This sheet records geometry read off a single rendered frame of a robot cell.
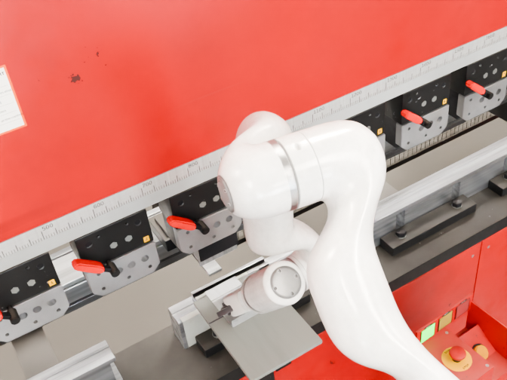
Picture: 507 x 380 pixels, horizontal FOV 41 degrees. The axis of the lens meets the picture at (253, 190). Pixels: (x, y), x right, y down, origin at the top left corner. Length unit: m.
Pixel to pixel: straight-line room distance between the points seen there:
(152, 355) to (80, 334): 1.31
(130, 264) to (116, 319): 1.57
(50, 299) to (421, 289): 1.00
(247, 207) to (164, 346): 0.89
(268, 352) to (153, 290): 1.61
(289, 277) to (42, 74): 0.56
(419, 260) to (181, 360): 0.67
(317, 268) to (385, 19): 0.73
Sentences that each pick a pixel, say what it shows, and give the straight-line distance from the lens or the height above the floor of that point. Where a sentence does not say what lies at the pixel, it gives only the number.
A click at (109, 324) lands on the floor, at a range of 2.99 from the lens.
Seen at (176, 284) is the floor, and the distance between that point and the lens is 3.06.
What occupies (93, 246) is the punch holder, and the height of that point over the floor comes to 1.31.
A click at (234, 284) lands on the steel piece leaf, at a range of 1.64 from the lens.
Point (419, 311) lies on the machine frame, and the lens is 2.00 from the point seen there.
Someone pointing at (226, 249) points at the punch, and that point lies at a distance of 1.58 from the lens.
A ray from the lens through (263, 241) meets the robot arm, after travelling 1.18.
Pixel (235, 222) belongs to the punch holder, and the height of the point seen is 1.20.
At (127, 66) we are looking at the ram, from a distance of 1.20.
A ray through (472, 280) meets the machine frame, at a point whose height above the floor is 0.68.
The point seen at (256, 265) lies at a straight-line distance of 1.69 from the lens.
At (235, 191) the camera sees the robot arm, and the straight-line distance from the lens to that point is 0.87.
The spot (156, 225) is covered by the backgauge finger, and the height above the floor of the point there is 1.02.
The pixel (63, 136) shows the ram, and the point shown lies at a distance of 1.21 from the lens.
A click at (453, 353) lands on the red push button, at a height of 0.81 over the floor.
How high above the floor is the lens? 2.20
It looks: 39 degrees down
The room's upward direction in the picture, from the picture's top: 7 degrees counter-clockwise
